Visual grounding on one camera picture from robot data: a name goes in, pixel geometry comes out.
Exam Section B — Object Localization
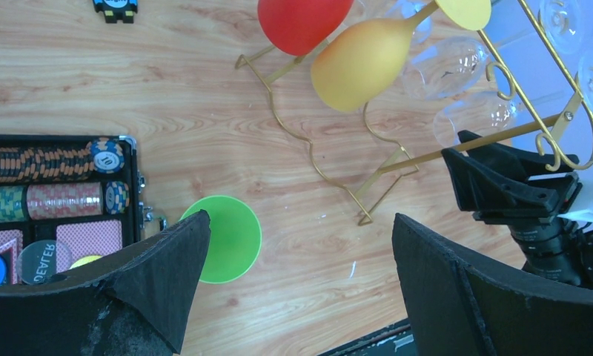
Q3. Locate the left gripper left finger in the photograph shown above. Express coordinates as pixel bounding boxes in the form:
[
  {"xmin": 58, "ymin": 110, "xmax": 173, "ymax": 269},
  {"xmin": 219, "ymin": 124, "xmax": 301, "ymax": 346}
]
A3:
[{"xmin": 0, "ymin": 211, "xmax": 211, "ymax": 355}]

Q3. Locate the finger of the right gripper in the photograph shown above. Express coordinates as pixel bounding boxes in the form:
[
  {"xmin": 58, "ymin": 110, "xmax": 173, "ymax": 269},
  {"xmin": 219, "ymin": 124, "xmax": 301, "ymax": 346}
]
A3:
[
  {"xmin": 467, "ymin": 143, "xmax": 579, "ymax": 187},
  {"xmin": 441, "ymin": 148, "xmax": 560, "ymax": 224}
]

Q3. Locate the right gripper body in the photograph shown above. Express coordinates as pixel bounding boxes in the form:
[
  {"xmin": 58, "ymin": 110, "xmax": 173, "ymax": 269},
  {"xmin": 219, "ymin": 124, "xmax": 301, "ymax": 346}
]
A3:
[{"xmin": 508, "ymin": 218, "xmax": 593, "ymax": 290}]

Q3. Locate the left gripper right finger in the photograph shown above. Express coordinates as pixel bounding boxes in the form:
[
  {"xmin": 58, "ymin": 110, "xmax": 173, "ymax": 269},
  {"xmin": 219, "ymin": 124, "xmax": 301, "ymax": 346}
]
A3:
[{"xmin": 392, "ymin": 214, "xmax": 593, "ymax": 355}]

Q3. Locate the clear wine glass front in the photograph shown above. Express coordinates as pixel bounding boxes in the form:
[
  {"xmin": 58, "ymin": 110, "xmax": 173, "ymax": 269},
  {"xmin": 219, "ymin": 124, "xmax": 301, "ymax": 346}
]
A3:
[{"xmin": 433, "ymin": 91, "xmax": 524, "ymax": 148}]

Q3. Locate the green wine glass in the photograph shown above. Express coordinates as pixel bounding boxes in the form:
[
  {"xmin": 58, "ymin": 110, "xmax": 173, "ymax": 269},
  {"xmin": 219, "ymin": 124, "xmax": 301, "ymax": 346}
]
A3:
[{"xmin": 180, "ymin": 195, "xmax": 262, "ymax": 285}]

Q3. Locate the clear wine glass rearmost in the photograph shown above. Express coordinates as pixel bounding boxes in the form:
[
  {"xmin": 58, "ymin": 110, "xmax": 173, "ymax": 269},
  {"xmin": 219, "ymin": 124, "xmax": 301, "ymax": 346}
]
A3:
[{"xmin": 538, "ymin": 0, "xmax": 584, "ymax": 55}]

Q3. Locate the orange wine glass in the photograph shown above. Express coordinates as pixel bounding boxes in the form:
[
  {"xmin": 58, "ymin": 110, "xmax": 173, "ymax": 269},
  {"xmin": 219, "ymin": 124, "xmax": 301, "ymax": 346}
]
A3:
[{"xmin": 311, "ymin": 0, "xmax": 491, "ymax": 112}]

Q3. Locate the red wine glass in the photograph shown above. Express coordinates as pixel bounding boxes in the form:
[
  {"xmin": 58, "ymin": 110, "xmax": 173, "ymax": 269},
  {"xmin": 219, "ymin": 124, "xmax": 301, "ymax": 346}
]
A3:
[{"xmin": 257, "ymin": 0, "xmax": 354, "ymax": 56}]

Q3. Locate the yellow round chip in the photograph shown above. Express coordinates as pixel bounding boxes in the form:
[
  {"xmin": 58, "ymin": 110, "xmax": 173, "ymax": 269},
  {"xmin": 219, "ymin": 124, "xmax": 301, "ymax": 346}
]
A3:
[{"xmin": 70, "ymin": 255, "xmax": 102, "ymax": 269}]

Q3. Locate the clear dealer button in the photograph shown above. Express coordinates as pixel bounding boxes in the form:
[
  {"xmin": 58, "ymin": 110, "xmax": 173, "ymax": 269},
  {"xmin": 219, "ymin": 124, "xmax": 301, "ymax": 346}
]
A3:
[{"xmin": 16, "ymin": 240, "xmax": 73, "ymax": 285}]

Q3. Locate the black poker chip case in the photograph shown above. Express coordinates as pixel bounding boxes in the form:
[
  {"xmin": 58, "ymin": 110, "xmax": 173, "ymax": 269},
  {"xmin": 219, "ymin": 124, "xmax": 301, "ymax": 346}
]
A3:
[{"xmin": 0, "ymin": 134, "xmax": 156, "ymax": 286}]

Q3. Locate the gold wire glass rack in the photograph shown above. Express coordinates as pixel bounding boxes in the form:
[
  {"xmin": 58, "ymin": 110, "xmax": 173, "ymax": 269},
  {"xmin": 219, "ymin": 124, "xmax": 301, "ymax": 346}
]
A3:
[{"xmin": 234, "ymin": 0, "xmax": 593, "ymax": 228}]

